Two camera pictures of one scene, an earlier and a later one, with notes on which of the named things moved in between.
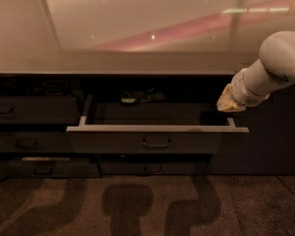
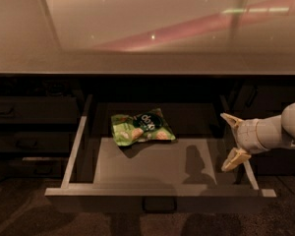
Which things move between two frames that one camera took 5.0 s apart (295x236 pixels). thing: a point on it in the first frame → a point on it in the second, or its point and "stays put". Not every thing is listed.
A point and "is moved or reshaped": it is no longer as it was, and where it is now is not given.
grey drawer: x=30 y=142 stays put
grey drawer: x=150 y=128 is moved or reshaped
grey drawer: x=33 y=110 stays put
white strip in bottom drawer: x=44 y=158 stays put
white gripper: x=238 y=88 → x=247 y=135
